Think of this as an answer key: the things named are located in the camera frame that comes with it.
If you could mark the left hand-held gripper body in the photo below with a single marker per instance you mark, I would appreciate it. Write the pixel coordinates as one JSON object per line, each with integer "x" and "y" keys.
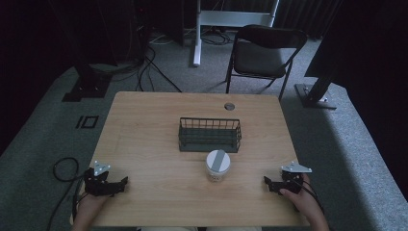
{"x": 96, "y": 183}

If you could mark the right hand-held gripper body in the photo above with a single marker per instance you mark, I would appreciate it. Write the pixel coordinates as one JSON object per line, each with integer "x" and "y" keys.
{"x": 293, "y": 179}

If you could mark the person's right hand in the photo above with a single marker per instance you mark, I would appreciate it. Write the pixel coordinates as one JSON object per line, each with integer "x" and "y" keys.
{"x": 300, "y": 202}

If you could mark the person's left hand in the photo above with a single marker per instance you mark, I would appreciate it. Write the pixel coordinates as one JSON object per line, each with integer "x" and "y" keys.
{"x": 89, "y": 207}

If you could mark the clear jar with white lid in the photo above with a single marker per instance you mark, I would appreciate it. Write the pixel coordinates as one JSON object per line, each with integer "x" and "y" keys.
{"x": 218, "y": 165}

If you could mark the grey round table grommet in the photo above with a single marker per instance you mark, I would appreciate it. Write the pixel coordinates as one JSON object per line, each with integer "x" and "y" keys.
{"x": 229, "y": 106}

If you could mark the black stand with flat base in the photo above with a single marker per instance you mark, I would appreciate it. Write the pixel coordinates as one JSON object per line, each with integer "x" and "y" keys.
{"x": 87, "y": 86}

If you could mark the black folding chair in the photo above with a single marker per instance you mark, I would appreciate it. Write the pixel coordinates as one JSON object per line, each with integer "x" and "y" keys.
{"x": 263, "y": 54}

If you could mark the dark curtain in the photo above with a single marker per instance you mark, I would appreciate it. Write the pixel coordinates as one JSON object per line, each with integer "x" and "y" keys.
{"x": 304, "y": 14}

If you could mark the black stand with angled post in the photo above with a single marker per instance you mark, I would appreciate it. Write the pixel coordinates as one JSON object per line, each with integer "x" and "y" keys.
{"x": 316, "y": 96}

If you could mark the white desk frame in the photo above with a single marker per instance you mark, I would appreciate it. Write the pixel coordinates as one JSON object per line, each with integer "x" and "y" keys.
{"x": 231, "y": 18}

